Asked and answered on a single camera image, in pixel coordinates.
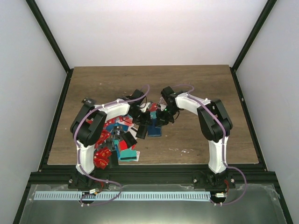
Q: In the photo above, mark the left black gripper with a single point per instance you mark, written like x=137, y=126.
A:
x=145, y=122

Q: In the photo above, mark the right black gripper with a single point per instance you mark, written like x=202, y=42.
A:
x=161, y=121

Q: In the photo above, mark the red card carried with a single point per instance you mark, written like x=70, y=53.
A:
x=153, y=107

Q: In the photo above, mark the blue leather card holder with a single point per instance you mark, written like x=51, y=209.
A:
x=154, y=131

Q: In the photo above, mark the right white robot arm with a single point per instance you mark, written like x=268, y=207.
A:
x=214, y=122

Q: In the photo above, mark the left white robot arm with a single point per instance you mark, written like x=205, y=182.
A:
x=89, y=123

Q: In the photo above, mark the teal card upper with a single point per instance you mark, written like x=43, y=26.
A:
x=153, y=114

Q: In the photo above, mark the black card right pile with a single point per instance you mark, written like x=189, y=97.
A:
x=141, y=132

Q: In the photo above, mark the black card pile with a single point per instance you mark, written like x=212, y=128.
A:
x=141, y=132
x=113, y=160

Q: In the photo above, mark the teal card bottom pile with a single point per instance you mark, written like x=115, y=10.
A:
x=129, y=155

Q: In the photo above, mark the black card bottom pile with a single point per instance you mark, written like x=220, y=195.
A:
x=113, y=160

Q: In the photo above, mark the small black card far left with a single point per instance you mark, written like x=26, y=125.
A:
x=88, y=101

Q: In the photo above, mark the red VIP card bottom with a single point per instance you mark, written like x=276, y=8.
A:
x=101, y=158

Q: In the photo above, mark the light blue slotted strip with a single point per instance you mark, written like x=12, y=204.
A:
x=125, y=196

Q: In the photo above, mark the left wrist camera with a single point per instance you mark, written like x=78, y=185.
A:
x=145, y=106

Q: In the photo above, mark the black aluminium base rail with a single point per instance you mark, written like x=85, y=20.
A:
x=198, y=176

